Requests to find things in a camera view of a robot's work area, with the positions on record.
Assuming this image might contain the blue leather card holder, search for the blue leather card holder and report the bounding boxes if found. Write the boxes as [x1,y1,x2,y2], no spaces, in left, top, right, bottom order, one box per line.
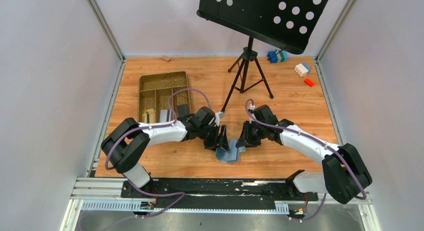
[215,139,246,163]

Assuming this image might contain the silver credit card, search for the silver credit card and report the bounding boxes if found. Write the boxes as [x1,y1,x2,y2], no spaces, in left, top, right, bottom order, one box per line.
[159,109,172,123]

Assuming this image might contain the gold credit card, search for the gold credit card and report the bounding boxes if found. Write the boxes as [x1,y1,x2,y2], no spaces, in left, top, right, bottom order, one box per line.
[141,108,156,124]

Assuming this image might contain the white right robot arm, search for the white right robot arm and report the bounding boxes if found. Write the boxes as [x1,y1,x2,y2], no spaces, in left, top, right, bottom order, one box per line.
[236,99,373,204]

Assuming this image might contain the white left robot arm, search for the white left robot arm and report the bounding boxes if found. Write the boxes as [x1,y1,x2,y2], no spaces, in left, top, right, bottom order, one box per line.
[100,106,230,188]

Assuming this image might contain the black credit card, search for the black credit card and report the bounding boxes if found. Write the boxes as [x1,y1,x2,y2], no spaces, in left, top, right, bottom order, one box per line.
[177,103,190,118]

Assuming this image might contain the woven compartment tray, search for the woven compartment tray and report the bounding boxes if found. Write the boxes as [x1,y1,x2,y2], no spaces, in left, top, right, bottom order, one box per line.
[138,71,190,123]

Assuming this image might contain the red toy block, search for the red toy block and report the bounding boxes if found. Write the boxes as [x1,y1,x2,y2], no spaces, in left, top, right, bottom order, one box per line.
[304,78,315,87]

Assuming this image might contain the white blue toy block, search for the white blue toy block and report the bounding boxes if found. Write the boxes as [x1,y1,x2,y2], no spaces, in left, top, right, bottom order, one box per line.
[294,62,312,77]

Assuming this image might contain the blue green toy block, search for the blue green toy block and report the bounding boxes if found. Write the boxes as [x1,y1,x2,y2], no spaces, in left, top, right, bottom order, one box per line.
[267,50,289,64]

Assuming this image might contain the small wooden block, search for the small wooden block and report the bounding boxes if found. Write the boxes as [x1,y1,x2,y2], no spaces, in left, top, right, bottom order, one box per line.
[161,55,171,62]

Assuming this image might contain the black music stand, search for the black music stand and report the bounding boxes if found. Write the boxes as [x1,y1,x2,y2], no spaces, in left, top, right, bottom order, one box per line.
[196,0,329,112]

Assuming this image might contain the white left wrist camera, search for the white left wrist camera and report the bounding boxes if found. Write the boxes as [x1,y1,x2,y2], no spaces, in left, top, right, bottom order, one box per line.
[214,111,225,126]

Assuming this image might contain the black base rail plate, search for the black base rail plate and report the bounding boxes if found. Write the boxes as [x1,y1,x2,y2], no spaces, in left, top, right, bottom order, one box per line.
[120,178,319,210]

